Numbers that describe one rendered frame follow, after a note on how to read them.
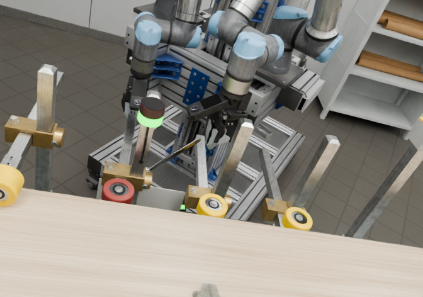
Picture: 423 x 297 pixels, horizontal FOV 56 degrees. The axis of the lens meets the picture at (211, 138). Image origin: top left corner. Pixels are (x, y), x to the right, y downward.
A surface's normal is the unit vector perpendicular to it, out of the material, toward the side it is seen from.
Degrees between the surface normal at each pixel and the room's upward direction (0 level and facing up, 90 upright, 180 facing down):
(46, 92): 90
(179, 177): 0
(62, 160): 0
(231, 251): 0
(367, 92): 90
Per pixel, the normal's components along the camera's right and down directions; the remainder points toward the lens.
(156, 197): 0.05, 0.61
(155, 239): 0.27, -0.78
